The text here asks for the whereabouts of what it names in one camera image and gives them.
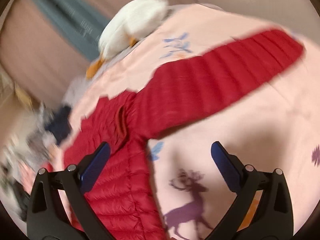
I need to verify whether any navy blue garment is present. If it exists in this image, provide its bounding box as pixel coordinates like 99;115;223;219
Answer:
45;105;73;145

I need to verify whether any pink upholstered headboard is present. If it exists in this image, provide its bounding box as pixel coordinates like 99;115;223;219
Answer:
0;0;225;85

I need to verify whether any grey blue book row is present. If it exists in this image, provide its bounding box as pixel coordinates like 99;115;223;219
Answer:
30;0;110;60

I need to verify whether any pink printed bed cover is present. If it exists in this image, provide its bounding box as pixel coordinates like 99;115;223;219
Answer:
54;2;320;240

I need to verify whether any white goose plush toy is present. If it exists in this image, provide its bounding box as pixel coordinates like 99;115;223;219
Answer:
86;0;173;78

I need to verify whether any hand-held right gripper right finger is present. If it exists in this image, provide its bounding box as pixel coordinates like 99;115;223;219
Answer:
210;141;294;240

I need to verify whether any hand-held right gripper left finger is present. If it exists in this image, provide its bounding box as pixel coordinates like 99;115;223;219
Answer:
26;141;115;240

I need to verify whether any red down jacket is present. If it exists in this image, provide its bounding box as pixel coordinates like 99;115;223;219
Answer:
47;29;305;240

